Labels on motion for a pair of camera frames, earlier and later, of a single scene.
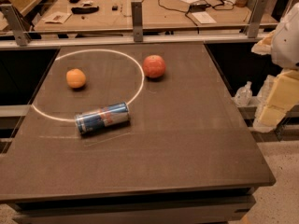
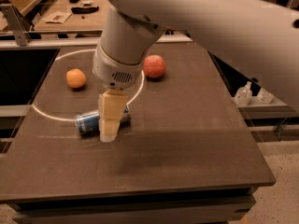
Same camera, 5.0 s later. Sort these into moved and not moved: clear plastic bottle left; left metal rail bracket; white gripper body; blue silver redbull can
Moved: white gripper body
Not moved: blue silver redbull can; clear plastic bottle left; left metal rail bracket
